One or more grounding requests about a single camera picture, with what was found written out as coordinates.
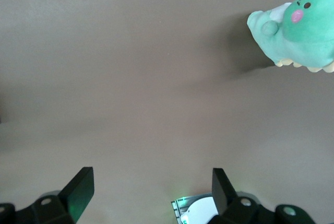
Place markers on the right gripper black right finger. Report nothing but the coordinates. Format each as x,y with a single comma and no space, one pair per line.
224,195

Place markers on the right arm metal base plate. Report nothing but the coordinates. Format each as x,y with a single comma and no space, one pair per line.
177,205

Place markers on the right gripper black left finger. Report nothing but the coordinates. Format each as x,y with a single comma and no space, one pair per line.
75,195

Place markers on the green plush dinosaur toy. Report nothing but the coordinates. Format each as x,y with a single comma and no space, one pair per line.
300,30

